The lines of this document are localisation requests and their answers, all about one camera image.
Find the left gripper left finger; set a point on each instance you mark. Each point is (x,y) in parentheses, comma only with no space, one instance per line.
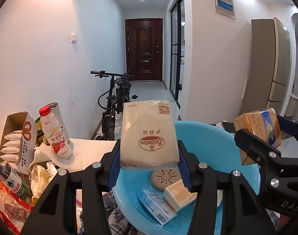
(55,211)

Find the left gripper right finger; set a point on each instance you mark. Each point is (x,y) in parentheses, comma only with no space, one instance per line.
(242,211)

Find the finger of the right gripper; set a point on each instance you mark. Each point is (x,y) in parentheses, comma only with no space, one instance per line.
(261,149)

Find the gold blue cigarette carton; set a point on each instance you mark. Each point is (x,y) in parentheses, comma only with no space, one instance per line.
(261,123)

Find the tan tissue pack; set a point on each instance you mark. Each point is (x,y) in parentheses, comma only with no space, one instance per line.
(148,138)

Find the blue plaid cloth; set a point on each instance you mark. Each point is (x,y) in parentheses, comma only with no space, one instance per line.
(120,225)

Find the blue plastic basin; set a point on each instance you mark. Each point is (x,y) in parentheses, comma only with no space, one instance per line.
(200,143)

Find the crumpled white paper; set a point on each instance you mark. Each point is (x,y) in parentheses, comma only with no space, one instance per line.
(43,168)

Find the tan round disc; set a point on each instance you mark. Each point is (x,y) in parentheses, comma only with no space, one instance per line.
(160,179)

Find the blue white small box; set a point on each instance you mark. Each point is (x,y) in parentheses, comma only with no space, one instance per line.
(156,206)

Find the beige square box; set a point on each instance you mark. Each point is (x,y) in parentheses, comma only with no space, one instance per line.
(178,196)

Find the strawberry milk bottle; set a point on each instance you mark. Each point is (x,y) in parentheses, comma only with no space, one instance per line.
(54,133)

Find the black electric bicycle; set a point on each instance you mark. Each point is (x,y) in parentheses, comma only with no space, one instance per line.
(112,101)

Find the beige refrigerator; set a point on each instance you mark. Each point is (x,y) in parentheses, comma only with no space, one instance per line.
(270,66)

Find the green label water bottle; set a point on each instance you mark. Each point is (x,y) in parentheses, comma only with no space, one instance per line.
(13,182)

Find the open cardboard snack box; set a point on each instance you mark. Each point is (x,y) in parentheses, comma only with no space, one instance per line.
(18,141)

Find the red snack bag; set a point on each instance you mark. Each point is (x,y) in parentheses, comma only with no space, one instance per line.
(13,211)

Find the dark red door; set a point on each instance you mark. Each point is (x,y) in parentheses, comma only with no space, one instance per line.
(144,45)

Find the white wall switch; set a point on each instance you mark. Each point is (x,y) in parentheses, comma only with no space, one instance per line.
(73,38)

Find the wall electrical panel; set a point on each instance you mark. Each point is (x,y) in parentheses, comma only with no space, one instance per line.
(225,8)

